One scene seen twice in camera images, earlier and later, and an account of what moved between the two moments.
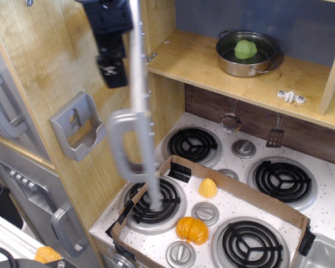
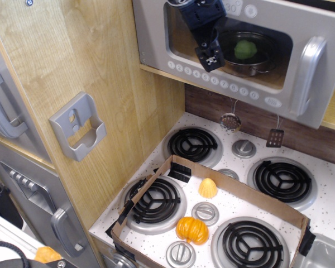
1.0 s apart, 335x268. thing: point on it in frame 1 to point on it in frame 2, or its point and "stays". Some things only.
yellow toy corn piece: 207,188 stays
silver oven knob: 121,261 stays
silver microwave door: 137,118 to 317,29
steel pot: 245,53 stays
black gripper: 109,20 to 201,17
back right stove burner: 285,178 stays
